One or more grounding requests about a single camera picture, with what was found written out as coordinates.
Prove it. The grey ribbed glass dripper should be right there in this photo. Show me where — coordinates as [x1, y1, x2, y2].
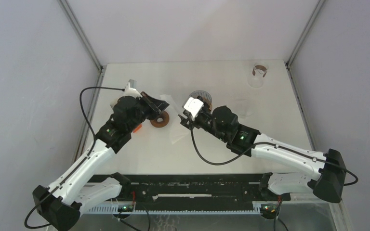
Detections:
[189, 90, 212, 103]

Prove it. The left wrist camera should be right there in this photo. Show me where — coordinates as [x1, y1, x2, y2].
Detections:
[123, 79, 142, 98]

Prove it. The white paper coffee filter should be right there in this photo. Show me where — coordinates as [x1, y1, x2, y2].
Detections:
[159, 94, 182, 115]
[169, 116, 190, 144]

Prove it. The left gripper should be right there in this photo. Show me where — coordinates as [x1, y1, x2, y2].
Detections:
[127, 92, 170, 132]

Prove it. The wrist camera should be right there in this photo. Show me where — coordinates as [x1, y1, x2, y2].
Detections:
[123, 79, 142, 98]
[183, 97, 204, 121]

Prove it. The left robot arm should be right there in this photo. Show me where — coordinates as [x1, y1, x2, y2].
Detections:
[32, 92, 169, 231]

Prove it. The clear glass dripper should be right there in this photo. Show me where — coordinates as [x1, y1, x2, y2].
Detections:
[232, 99, 255, 119]

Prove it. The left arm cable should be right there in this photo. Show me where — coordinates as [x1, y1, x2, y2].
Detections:
[24, 87, 126, 230]

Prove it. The dark wooden ring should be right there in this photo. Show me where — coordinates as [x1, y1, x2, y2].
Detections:
[150, 111, 170, 128]

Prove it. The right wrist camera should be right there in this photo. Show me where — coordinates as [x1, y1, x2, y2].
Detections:
[183, 97, 204, 121]

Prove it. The orange filter holder box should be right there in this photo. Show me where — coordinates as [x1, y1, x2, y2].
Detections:
[132, 124, 142, 133]

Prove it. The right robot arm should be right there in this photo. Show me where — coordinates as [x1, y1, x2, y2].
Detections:
[180, 106, 346, 203]

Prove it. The clear glass with brown band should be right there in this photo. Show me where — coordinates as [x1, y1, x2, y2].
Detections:
[248, 62, 269, 89]

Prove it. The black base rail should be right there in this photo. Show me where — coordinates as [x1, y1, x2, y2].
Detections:
[68, 173, 326, 212]

